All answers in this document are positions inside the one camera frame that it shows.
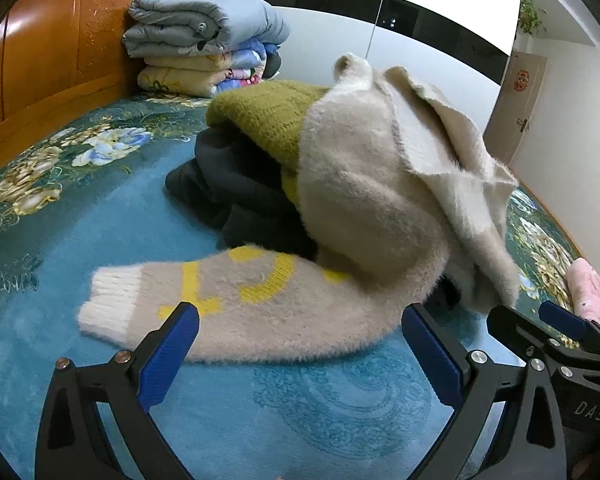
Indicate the beige fuzzy sweater yellow pattern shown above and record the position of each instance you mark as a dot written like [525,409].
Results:
[397,189]

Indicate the blue grey folded quilt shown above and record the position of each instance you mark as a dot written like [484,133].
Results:
[200,27]

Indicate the white black wardrobe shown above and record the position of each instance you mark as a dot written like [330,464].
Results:
[460,46]

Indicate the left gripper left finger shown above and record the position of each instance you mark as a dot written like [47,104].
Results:
[72,441]

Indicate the colourful patterned folded blanket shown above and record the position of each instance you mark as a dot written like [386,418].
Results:
[250,64]

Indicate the green hanging plant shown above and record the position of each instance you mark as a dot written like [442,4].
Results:
[530,18]

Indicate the olive green knit sweater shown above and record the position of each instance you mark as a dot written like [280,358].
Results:
[271,114]

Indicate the pink folded garment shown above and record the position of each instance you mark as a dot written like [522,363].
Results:
[584,287]

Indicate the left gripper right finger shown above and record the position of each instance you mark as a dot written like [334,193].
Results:
[528,442]

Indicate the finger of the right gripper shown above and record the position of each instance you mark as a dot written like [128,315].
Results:
[529,340]
[584,332]

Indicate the dark grey folded garment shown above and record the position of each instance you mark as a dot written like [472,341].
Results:
[235,187]

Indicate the cream floral folded blanket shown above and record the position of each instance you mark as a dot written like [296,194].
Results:
[194,76]

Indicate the wooden headboard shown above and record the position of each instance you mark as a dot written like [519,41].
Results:
[59,59]

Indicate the red door decoration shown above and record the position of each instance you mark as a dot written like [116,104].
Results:
[521,80]

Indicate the beige door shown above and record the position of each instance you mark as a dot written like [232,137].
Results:
[513,110]

